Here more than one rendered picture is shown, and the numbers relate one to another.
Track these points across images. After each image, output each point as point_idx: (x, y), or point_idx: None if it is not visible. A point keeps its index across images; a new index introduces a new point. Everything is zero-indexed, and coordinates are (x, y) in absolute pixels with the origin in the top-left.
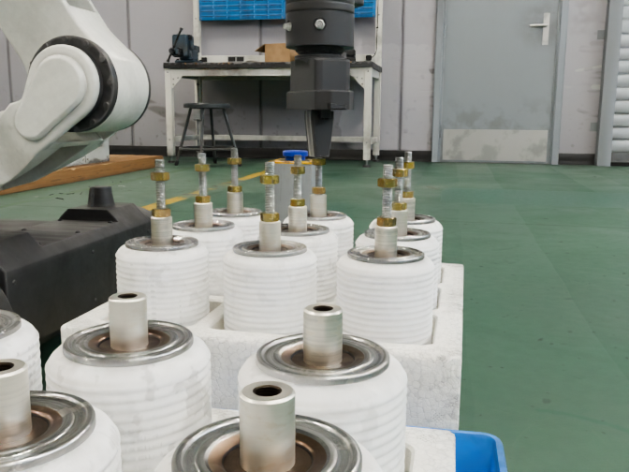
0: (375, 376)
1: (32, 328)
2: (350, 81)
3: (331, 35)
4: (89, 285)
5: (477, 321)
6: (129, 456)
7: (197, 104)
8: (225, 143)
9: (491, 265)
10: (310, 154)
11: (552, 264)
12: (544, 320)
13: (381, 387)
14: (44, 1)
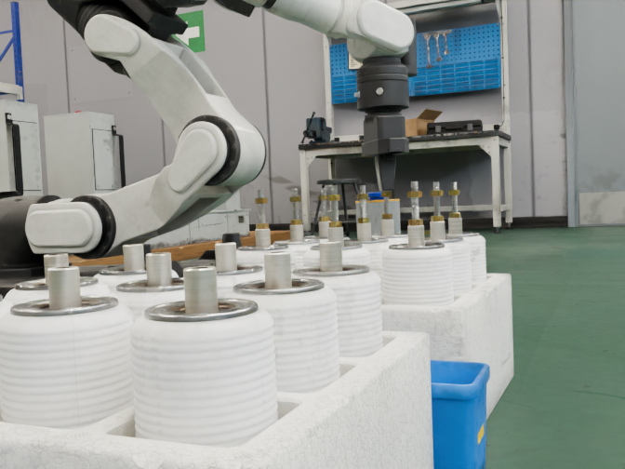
0: (355, 274)
1: (175, 272)
2: (479, 152)
3: (389, 98)
4: None
5: (552, 340)
6: None
7: (329, 180)
8: None
9: (588, 303)
10: (379, 188)
11: None
12: (617, 339)
13: (357, 278)
14: (189, 92)
